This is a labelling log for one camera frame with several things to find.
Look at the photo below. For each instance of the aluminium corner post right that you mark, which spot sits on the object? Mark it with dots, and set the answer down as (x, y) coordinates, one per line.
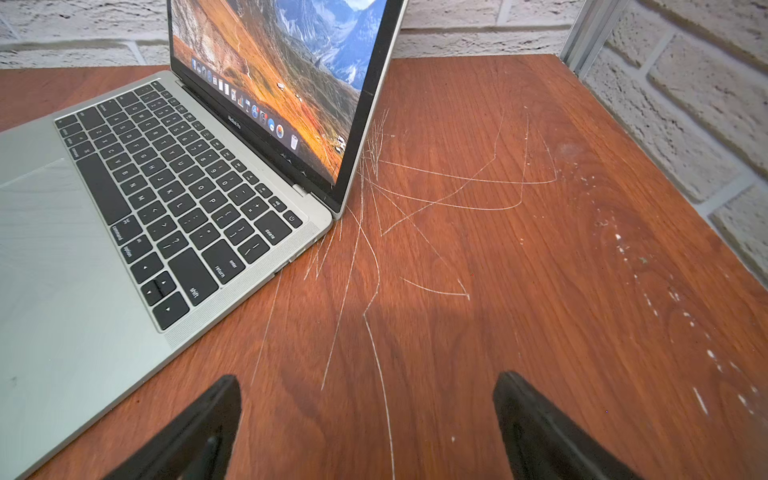
(595, 22)

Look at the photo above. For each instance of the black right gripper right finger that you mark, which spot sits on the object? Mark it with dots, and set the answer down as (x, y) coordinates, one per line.
(542, 442)

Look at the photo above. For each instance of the silver laptop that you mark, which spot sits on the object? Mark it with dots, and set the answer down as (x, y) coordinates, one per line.
(133, 222)

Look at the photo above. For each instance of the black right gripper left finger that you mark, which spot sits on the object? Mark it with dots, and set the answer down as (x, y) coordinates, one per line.
(196, 444)

